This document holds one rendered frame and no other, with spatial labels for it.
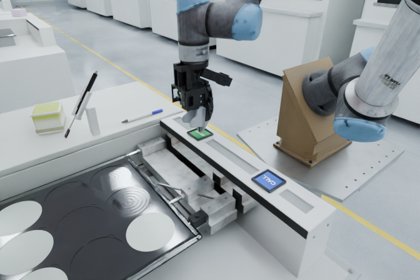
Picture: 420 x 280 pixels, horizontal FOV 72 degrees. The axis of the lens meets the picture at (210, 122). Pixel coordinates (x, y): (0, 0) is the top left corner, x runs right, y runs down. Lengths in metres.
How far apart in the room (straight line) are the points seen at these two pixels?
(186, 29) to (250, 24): 0.15
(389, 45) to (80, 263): 0.69
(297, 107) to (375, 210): 1.39
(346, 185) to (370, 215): 1.21
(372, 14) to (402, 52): 2.92
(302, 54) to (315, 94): 2.81
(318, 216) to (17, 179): 0.70
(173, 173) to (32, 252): 0.36
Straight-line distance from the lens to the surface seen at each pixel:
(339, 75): 0.89
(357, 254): 1.91
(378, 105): 0.73
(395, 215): 2.23
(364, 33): 3.32
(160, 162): 0.86
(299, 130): 0.96
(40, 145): 0.89
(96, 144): 0.87
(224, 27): 0.64
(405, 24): 0.59
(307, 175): 0.95
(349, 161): 1.06
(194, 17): 0.67
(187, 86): 0.72
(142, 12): 7.15
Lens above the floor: 1.39
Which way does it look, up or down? 29 degrees down
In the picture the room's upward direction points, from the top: straight up
